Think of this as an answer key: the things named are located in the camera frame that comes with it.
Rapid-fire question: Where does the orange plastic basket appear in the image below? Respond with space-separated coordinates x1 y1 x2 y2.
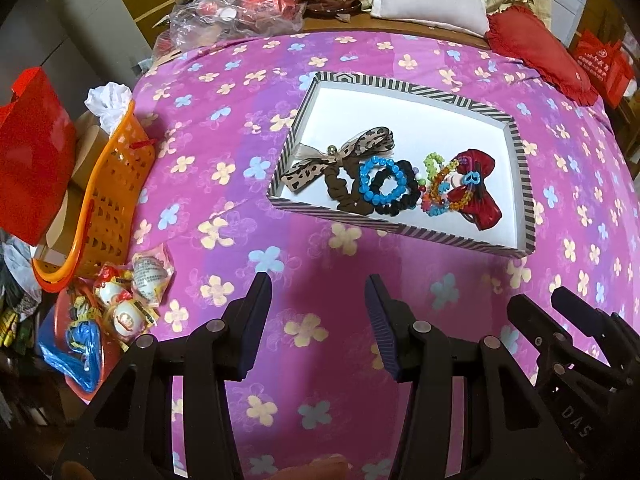
31 99 157 294

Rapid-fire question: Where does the clear plastic bag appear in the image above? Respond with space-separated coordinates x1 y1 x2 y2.
167 0 307 57

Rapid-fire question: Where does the green bead bracelet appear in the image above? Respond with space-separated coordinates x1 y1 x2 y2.
422 152 447 182

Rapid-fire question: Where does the person's left hand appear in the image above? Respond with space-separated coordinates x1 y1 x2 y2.
299 454 351 480

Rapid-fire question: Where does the blue bead bracelet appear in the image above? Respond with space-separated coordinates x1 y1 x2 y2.
358 155 409 207

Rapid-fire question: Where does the egg snack packet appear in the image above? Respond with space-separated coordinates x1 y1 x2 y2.
94 266 135 312
102 300 160 345
131 243 177 309

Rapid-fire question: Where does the red plastic bowl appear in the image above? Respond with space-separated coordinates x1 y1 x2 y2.
52 285 128 404

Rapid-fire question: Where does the wooden bed frame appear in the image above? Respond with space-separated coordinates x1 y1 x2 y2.
154 10 493 53

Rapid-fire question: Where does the red ruffled cushion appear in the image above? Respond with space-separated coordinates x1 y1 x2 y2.
484 5 602 107

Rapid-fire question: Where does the pink floral blanket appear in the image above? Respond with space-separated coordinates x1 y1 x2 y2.
85 30 640 480

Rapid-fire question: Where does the black scrunchie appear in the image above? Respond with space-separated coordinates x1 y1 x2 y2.
372 159 425 217

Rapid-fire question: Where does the multicolour bead bracelet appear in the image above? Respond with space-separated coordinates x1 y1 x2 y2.
421 157 483 217

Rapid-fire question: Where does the red printed shopping bag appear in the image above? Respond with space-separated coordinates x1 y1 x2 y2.
571 29 637 109

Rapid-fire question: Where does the blue plastic bag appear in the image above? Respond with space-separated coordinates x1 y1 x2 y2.
37 320 104 394

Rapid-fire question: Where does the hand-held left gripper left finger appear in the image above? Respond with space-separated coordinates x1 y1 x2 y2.
52 271 274 480

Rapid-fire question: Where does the red paper bag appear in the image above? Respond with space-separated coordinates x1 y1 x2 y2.
0 67 79 247

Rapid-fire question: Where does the red bow hair clip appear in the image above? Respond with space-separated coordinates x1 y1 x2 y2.
446 148 503 232

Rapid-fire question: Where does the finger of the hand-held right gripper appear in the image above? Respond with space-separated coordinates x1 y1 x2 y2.
507 294 617 392
551 285 640 362

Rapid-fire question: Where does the striped cardboard box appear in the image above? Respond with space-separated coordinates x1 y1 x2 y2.
266 72 537 259

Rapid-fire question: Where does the leopard bow brown scrunchie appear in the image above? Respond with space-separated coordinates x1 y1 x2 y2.
282 126 396 214

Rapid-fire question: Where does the white tissue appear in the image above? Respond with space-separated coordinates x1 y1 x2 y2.
84 82 134 132

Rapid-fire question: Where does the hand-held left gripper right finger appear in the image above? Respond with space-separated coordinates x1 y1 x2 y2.
364 274 581 480

